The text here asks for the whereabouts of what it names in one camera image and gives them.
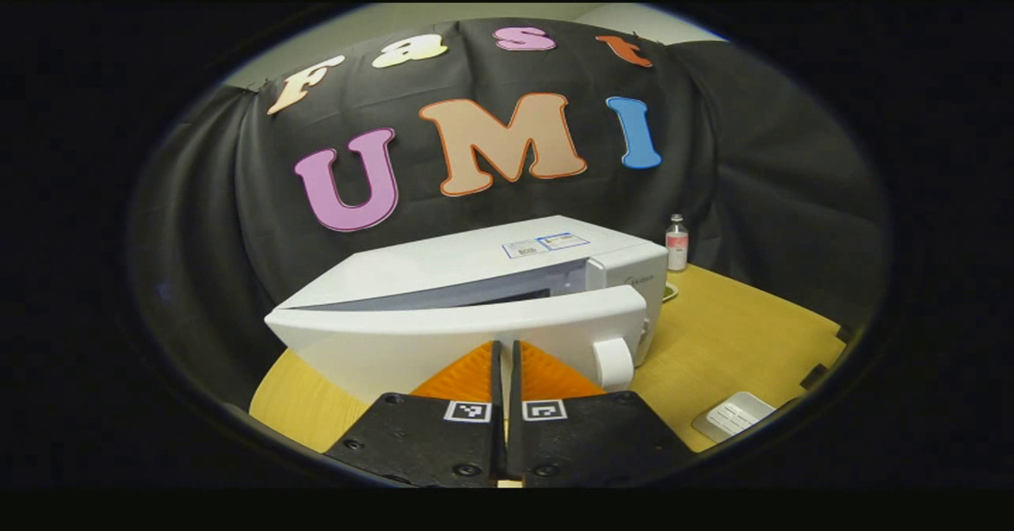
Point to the white ribbed flat device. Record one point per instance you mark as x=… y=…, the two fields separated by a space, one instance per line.
x=733 y=418

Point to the white microwave oven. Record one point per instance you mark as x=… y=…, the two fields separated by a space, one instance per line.
x=475 y=261

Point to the small black block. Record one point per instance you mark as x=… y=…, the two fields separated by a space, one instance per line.
x=816 y=376
x=844 y=333

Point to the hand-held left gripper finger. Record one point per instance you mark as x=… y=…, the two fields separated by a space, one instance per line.
x=515 y=372
x=497 y=372

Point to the white divided food container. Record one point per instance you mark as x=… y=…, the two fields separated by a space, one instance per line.
x=670 y=293

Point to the clear bottle pink label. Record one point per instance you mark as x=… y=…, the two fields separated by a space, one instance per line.
x=676 y=250

